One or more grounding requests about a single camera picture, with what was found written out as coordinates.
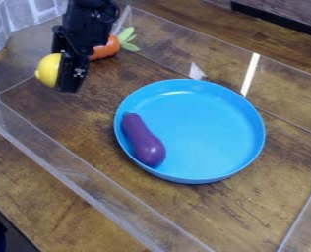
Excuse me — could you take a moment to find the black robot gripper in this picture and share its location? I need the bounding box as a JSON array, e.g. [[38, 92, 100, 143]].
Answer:
[[52, 3, 120, 93]]

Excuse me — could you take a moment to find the yellow toy lemon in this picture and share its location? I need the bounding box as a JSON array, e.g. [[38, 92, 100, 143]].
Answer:
[[36, 53, 62, 88]]

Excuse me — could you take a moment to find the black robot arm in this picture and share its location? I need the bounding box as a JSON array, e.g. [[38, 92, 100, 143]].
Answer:
[[52, 0, 120, 93]]

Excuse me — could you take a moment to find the blue round plastic tray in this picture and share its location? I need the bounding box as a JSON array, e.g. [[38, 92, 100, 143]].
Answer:
[[114, 79, 267, 184]]

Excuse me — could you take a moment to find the orange toy carrot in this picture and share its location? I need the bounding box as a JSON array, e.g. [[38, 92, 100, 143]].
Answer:
[[89, 27, 140, 61]]

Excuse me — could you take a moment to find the white grid curtain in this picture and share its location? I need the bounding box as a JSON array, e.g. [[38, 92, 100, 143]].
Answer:
[[0, 0, 68, 50]]

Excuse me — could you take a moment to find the purple toy eggplant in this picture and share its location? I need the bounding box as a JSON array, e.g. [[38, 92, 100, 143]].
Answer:
[[121, 113, 167, 167]]

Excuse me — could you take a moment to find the clear acrylic enclosure wall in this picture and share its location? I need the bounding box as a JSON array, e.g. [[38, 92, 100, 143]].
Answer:
[[0, 0, 311, 252]]

